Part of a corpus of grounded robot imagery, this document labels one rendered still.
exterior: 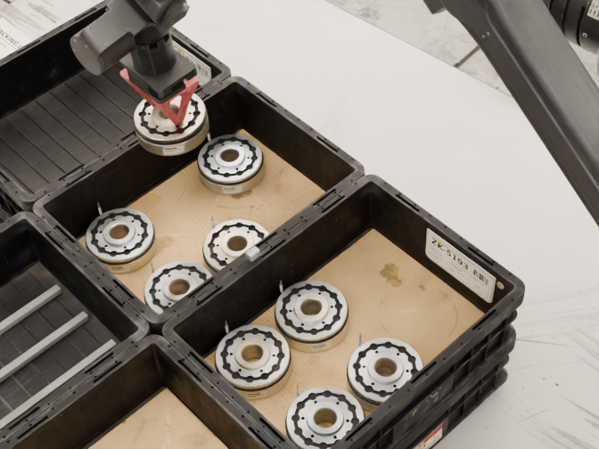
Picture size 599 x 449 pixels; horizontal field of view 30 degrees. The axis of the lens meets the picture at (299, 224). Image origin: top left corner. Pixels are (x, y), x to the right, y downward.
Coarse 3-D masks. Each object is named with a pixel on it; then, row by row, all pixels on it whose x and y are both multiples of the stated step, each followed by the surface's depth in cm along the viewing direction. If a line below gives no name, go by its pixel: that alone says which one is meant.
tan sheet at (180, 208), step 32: (160, 192) 175; (192, 192) 175; (256, 192) 174; (288, 192) 174; (320, 192) 174; (160, 224) 171; (192, 224) 171; (160, 256) 167; (192, 256) 167; (128, 288) 163
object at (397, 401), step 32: (352, 192) 160; (384, 192) 161; (480, 256) 152; (224, 288) 150; (480, 320) 145; (192, 352) 144; (448, 352) 142; (224, 384) 140; (416, 384) 139; (256, 416) 137; (384, 416) 137; (288, 448) 134; (352, 448) 135
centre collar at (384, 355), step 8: (384, 352) 150; (376, 360) 149; (392, 360) 149; (400, 360) 149; (368, 368) 148; (400, 368) 148; (376, 376) 148; (392, 376) 148; (400, 376) 148; (384, 384) 147
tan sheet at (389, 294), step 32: (352, 256) 166; (384, 256) 165; (352, 288) 162; (384, 288) 161; (416, 288) 161; (448, 288) 161; (256, 320) 159; (352, 320) 158; (384, 320) 158; (416, 320) 158; (448, 320) 157; (320, 352) 155; (352, 352) 155; (288, 384) 152; (320, 384) 152
